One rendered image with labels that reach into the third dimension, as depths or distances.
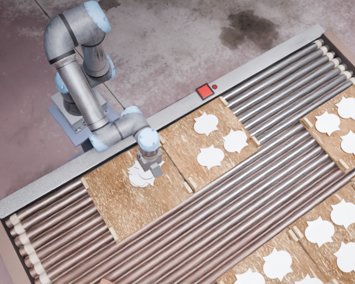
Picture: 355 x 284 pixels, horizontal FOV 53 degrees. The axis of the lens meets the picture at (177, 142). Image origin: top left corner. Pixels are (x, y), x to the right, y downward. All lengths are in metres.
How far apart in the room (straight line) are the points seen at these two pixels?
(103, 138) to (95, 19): 0.41
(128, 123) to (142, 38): 2.01
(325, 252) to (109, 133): 1.11
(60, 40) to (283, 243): 1.25
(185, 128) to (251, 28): 1.86
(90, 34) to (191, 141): 0.76
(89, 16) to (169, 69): 1.87
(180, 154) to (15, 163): 1.51
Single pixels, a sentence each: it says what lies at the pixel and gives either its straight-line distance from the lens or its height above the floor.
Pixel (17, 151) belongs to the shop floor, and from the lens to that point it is 2.92.
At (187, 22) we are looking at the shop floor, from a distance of 3.40.
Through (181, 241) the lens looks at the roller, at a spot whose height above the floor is 0.92.
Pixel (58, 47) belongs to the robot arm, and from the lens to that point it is 1.27.
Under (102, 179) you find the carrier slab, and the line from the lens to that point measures 1.71.
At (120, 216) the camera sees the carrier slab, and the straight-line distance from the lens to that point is 1.66.
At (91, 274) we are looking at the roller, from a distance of 1.66.
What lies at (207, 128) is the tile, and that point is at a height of 0.95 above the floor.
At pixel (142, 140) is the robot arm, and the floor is 1.39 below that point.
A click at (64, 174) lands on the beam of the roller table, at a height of 0.92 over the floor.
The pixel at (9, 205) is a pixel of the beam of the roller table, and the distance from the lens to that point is 1.81.
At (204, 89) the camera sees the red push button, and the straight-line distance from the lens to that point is 1.92.
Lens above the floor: 2.56
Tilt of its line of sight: 67 degrees down
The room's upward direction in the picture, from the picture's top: 10 degrees clockwise
